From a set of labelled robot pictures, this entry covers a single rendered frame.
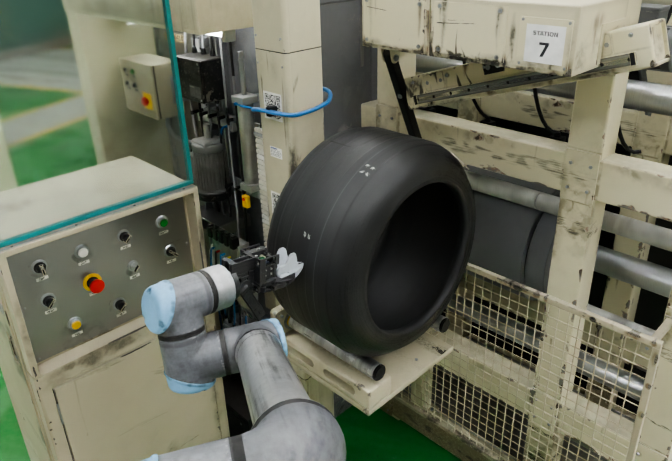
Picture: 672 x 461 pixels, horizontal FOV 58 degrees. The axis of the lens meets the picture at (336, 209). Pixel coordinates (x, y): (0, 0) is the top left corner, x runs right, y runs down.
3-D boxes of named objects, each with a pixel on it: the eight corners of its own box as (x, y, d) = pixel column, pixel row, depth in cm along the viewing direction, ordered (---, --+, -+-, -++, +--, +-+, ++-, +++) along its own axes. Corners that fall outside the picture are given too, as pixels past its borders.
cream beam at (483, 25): (360, 47, 167) (359, -9, 161) (417, 35, 183) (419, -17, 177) (570, 79, 128) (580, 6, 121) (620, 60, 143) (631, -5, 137)
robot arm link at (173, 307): (142, 334, 117) (132, 284, 116) (198, 314, 126) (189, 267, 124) (166, 342, 110) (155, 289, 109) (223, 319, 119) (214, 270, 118)
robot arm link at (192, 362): (228, 389, 116) (217, 327, 115) (167, 403, 114) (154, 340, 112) (226, 371, 125) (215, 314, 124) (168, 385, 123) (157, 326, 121)
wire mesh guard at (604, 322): (381, 390, 236) (383, 230, 206) (384, 388, 237) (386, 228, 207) (613, 538, 177) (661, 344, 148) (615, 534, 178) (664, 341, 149)
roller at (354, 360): (285, 328, 178) (284, 315, 176) (297, 321, 181) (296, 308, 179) (374, 384, 155) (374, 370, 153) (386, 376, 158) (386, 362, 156)
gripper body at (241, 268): (283, 253, 129) (236, 269, 121) (281, 290, 132) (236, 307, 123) (260, 242, 134) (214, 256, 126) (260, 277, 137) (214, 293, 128)
